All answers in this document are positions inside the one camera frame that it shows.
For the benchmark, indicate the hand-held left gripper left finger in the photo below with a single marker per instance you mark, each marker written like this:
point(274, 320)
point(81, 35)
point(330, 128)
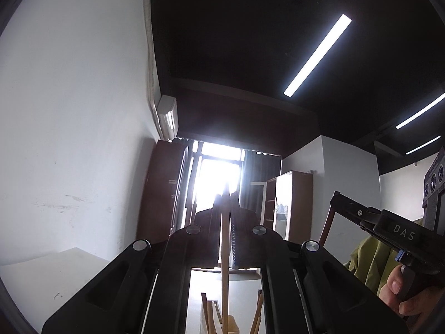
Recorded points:
point(173, 268)

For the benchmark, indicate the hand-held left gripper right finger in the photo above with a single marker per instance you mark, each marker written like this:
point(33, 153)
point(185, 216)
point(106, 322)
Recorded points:
point(278, 268)

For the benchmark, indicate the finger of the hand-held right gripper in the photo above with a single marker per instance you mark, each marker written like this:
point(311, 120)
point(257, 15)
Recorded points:
point(400, 255)
point(351, 208)

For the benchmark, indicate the light bamboo chopstick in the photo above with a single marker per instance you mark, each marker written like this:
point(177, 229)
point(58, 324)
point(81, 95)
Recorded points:
point(217, 311)
point(207, 311)
point(225, 292)

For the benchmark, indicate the white slotted utensil holder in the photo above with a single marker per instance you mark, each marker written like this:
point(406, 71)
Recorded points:
point(234, 325)

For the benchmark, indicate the person's right hand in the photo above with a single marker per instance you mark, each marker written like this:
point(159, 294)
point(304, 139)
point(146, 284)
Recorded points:
point(393, 285)

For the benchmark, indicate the olive green jacket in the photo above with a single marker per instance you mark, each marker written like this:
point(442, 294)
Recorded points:
point(372, 264)

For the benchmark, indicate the wooden chair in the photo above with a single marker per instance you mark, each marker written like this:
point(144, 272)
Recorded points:
point(328, 229)

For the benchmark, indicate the wooden cabinet with glass door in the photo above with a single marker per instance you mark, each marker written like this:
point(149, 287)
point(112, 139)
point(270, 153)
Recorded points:
point(297, 201)

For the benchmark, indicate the brown wooden wardrobe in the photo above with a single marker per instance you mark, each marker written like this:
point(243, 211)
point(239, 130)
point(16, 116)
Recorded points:
point(160, 188)

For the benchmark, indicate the long ceiling light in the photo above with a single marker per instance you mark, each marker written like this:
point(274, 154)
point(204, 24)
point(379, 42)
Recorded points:
point(422, 145)
point(422, 109)
point(318, 54)

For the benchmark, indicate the dark curtain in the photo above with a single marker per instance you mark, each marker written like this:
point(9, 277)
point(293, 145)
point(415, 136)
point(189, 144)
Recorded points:
point(260, 170)

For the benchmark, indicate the bright window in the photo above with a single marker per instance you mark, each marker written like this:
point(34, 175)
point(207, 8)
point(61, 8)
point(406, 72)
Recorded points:
point(215, 177)

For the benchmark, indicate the white air conditioner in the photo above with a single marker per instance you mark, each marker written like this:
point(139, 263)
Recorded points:
point(167, 114)

